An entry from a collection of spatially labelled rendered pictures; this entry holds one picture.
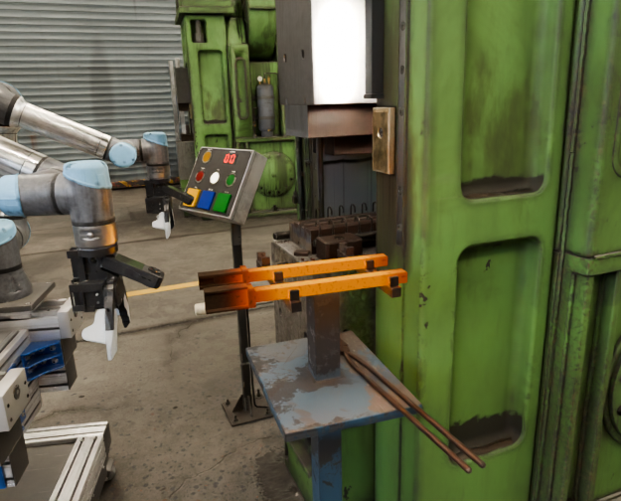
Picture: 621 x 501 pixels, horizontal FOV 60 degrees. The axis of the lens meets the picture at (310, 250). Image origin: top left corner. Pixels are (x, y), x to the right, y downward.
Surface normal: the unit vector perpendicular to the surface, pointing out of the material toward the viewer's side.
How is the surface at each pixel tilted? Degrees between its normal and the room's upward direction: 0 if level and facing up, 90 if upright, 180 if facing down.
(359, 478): 90
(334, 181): 90
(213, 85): 89
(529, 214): 90
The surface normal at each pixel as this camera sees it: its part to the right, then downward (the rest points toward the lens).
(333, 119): 0.37, 0.25
